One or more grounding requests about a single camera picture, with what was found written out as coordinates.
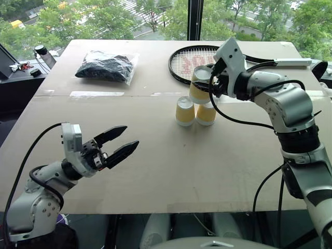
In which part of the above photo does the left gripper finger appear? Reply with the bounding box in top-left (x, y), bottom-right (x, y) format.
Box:
top-left (104, 141), bottom-right (140, 170)
top-left (93, 126), bottom-right (128, 150)

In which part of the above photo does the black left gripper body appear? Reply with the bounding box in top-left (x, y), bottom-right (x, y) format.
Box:
top-left (81, 139), bottom-right (109, 171)

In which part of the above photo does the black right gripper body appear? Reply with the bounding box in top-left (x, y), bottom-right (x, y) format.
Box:
top-left (210, 59), bottom-right (232, 99)

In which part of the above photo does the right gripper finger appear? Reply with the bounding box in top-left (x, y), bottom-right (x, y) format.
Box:
top-left (192, 81), bottom-right (214, 94)

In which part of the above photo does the yellow white paper cup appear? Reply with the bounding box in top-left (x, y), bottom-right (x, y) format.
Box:
top-left (188, 65), bottom-right (216, 105)
top-left (175, 96), bottom-right (196, 127)
top-left (195, 101), bottom-right (217, 127)

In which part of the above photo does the black tennis racket white grip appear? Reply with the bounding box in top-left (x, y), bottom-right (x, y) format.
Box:
top-left (168, 45), bottom-right (313, 85)

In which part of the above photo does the clear tape strip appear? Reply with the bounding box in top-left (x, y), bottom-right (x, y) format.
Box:
top-left (69, 90), bottom-right (126, 98)

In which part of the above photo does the clear bag of black items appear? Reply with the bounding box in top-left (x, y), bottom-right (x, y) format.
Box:
top-left (74, 50), bottom-right (140, 87)

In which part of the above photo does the grey robot leg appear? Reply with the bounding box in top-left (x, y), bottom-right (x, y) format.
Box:
top-left (139, 213), bottom-right (172, 249)
top-left (209, 212), bottom-right (244, 240)

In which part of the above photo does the black rounded shape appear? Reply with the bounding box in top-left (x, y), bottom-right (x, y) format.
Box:
top-left (18, 222), bottom-right (79, 249)

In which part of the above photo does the dark flat tablet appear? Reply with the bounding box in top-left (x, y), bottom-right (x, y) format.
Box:
top-left (41, 53), bottom-right (57, 70)

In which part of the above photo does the black side desk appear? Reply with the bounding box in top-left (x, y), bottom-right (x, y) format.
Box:
top-left (0, 58), bottom-right (64, 148)

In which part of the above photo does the black curved object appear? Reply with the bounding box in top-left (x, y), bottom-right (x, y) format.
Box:
top-left (310, 60), bottom-right (329, 81)

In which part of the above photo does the black slanted panel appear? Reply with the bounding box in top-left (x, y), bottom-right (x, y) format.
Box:
top-left (0, 43), bottom-right (20, 80)

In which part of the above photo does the grey robot torso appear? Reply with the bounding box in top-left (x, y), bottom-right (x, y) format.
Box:
top-left (152, 237), bottom-right (260, 249)

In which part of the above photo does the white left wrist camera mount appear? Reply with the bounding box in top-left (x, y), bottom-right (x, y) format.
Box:
top-left (60, 123), bottom-right (97, 178)

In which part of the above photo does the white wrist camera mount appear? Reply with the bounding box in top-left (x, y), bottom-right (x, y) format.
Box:
top-left (60, 123), bottom-right (97, 178)
top-left (213, 37), bottom-right (248, 98)

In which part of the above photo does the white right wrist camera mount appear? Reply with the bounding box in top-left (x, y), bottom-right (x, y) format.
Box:
top-left (213, 37), bottom-right (248, 98)

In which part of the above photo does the black window frame post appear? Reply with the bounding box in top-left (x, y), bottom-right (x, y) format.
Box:
top-left (186, 0), bottom-right (204, 41)

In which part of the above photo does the black cable under right arm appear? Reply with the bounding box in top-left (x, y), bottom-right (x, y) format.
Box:
top-left (252, 163), bottom-right (286, 248)

